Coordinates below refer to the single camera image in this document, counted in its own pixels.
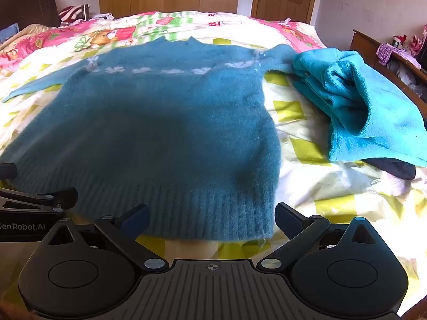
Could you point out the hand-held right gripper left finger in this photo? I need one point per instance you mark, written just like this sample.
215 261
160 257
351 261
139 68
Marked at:
135 220

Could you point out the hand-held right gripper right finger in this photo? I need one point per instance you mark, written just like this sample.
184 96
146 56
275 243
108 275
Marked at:
286 220

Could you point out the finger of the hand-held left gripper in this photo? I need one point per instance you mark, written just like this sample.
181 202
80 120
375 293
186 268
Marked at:
36 200
7 171

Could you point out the teal towel with flower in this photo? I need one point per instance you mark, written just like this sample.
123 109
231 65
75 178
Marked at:
150 123

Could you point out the checked floral quilt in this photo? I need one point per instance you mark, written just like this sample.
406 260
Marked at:
320 180

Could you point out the dark cloth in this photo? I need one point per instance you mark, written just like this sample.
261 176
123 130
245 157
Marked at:
397 169

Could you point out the turquoise fleece garment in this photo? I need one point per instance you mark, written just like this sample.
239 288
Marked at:
360 106

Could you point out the blue pillow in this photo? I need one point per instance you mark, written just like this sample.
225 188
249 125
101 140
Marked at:
8 32

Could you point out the dark wooden headboard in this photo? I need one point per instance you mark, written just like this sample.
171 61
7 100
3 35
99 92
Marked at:
30 3

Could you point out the red white striped cloth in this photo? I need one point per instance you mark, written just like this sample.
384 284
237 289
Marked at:
71 13

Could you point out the wooden side cabinet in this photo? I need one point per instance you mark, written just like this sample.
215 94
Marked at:
367 48

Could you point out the purple patterned cloth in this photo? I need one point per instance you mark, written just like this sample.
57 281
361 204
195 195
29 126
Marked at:
385 53

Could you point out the red white plush toy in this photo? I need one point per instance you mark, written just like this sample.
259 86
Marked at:
408 43

